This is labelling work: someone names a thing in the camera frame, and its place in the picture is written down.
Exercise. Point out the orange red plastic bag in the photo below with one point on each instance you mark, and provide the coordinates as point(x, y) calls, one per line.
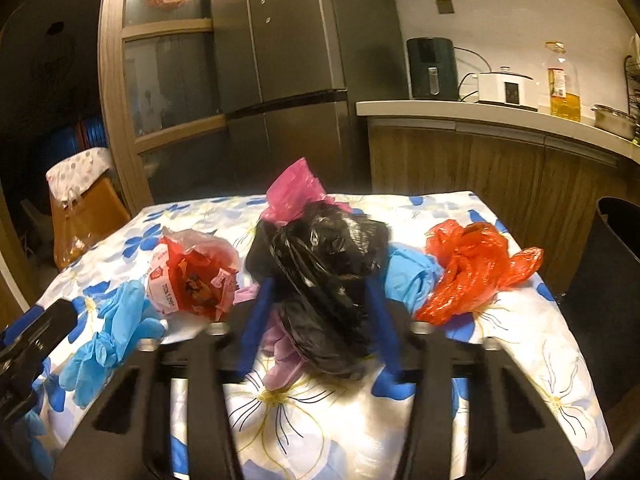
point(476, 264)

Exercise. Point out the wall power socket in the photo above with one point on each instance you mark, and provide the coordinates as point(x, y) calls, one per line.
point(445, 6)

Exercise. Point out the black trash bin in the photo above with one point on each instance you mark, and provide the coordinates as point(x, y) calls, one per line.
point(601, 306)

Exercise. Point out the black air fryer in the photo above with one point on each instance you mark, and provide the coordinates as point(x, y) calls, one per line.
point(433, 69)

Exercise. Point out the cooking oil bottle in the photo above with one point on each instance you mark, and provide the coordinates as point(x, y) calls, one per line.
point(563, 83)

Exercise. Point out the orange chair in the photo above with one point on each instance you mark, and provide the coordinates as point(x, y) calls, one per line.
point(105, 210)

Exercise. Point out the black dish rack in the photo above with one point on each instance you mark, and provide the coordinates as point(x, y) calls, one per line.
point(631, 67)

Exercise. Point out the dark steel refrigerator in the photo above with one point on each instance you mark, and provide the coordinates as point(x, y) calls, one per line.
point(290, 75)

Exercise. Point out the steel mixing bowl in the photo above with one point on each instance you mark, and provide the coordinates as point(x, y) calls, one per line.
point(615, 121)

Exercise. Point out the clear plastic bag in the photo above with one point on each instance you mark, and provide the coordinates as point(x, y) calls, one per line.
point(72, 233)

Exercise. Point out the blue rubber glove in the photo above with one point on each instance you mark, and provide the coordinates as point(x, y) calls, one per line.
point(128, 317)
point(411, 276)

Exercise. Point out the black plastic bag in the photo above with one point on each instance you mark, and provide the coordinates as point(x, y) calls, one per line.
point(319, 264)

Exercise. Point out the purple rubber glove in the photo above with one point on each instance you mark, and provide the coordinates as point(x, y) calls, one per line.
point(282, 349)

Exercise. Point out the red white snack bag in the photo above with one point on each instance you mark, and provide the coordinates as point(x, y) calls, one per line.
point(193, 272)

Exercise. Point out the pink plastic bag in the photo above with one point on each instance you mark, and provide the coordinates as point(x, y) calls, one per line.
point(296, 187)

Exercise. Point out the white rice cooker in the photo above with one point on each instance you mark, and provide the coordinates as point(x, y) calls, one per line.
point(508, 89)

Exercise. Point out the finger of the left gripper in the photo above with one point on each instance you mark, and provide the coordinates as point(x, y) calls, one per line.
point(11, 332)

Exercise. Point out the blue floral tablecloth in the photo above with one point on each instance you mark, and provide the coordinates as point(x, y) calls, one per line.
point(327, 430)

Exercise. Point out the polka dot cloth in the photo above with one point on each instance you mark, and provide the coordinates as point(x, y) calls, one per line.
point(76, 174)

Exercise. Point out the wooden lower cabinets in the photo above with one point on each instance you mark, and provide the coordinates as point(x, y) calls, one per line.
point(543, 189)

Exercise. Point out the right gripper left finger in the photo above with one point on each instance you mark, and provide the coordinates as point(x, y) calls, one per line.
point(126, 432)

